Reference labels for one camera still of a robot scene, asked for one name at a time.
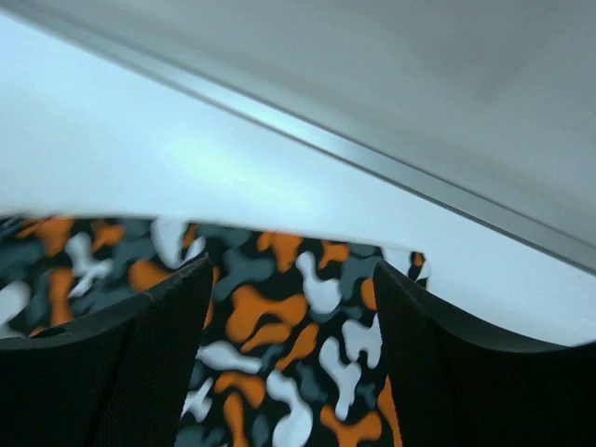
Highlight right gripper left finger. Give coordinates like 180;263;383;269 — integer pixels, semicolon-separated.
1;257;213;446

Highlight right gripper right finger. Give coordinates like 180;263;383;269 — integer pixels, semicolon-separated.
373;262;595;446

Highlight orange camouflage shorts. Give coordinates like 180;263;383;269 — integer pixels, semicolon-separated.
1;217;428;446

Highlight aluminium table edge rail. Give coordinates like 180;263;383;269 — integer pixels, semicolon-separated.
1;1;595;273

